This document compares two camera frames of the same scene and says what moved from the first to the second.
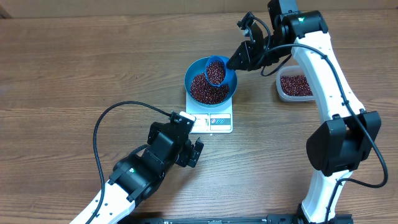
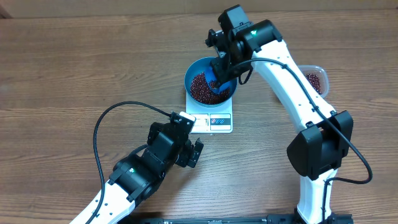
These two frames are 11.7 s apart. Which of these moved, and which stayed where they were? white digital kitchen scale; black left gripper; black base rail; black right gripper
Moved: black right gripper
Stayed: black base rail; black left gripper; white digital kitchen scale
